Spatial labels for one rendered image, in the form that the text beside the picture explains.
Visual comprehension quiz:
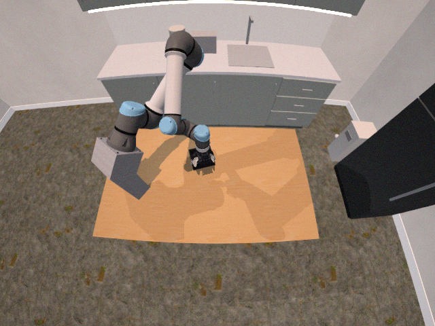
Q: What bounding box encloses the black lighting desk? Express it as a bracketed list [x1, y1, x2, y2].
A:
[189, 148, 215, 170]

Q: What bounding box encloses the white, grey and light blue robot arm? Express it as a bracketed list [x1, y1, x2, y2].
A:
[107, 31, 211, 153]

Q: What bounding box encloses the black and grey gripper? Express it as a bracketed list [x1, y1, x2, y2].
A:
[191, 149, 215, 167]

